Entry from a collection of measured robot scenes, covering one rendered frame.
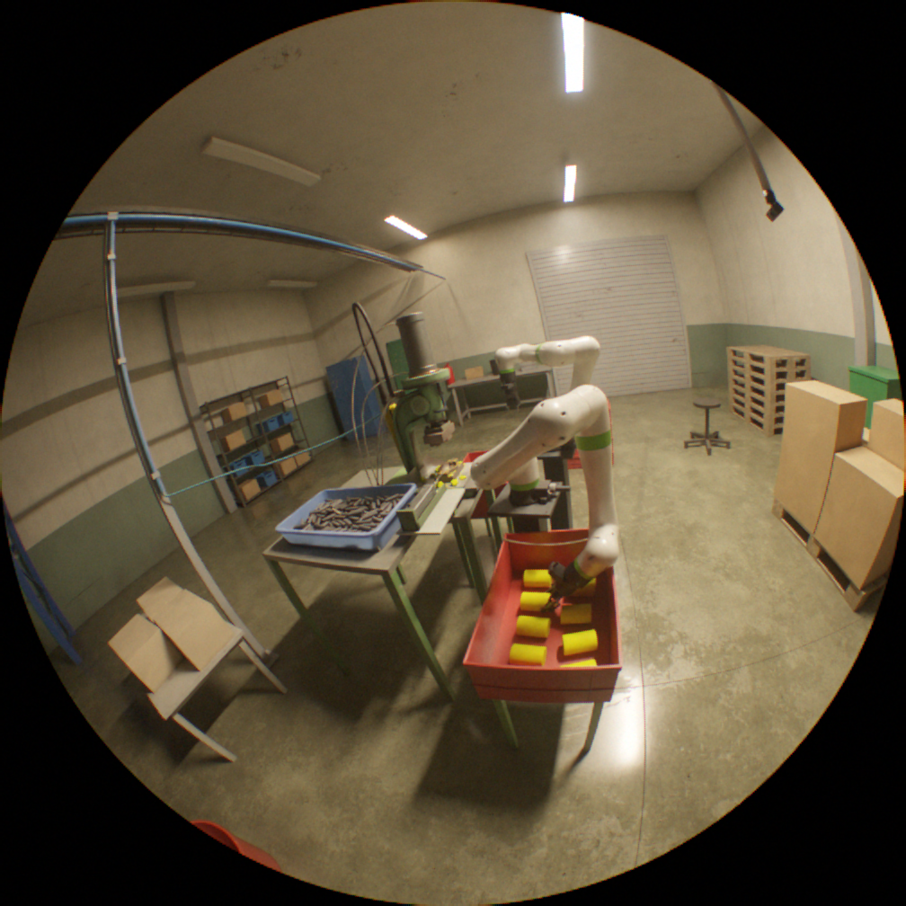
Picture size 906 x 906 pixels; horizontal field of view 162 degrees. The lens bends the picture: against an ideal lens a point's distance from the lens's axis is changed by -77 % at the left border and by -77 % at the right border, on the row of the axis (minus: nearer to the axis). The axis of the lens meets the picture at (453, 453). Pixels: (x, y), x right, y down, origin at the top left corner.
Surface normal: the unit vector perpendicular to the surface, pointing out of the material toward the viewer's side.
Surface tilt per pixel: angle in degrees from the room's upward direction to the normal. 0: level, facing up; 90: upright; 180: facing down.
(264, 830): 0
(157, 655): 90
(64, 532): 90
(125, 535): 90
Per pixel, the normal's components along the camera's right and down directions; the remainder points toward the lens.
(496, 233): -0.29, 0.37
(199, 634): 0.93, -0.11
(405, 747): -0.23, -0.92
